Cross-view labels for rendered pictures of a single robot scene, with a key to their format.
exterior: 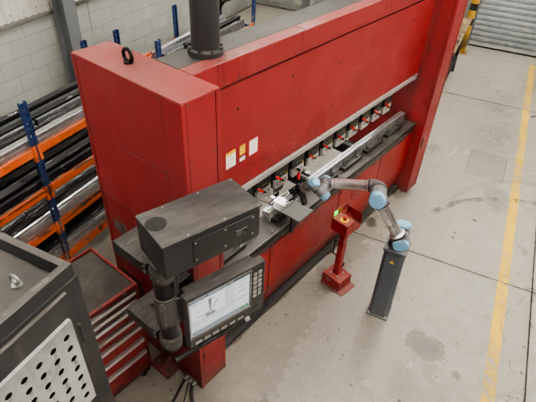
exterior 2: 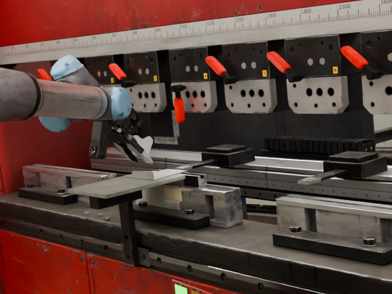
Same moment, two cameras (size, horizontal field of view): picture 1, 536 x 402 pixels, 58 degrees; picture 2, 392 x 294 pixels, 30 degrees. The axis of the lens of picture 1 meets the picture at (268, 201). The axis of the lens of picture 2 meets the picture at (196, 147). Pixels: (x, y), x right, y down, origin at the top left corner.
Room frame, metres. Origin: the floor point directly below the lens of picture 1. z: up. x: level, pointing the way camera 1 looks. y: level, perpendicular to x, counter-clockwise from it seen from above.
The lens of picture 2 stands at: (3.38, -2.05, 1.35)
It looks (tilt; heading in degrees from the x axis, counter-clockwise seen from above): 8 degrees down; 101
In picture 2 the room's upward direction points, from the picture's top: 5 degrees counter-clockwise
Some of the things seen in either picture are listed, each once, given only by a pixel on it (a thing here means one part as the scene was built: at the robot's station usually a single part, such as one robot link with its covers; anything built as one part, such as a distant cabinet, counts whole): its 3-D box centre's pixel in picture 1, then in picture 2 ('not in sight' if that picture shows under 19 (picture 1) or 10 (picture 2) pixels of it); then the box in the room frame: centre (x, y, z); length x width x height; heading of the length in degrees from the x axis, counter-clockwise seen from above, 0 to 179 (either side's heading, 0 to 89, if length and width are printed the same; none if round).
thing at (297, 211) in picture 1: (292, 208); (126, 184); (2.83, -0.19, 1.00); 0.26 x 0.18 x 0.01; 52
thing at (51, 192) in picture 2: (229, 254); (46, 195); (2.41, 0.25, 0.89); 0.30 x 0.05 x 0.03; 142
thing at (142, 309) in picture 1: (170, 301); not in sight; (1.73, 0.51, 1.18); 0.40 x 0.24 x 0.07; 142
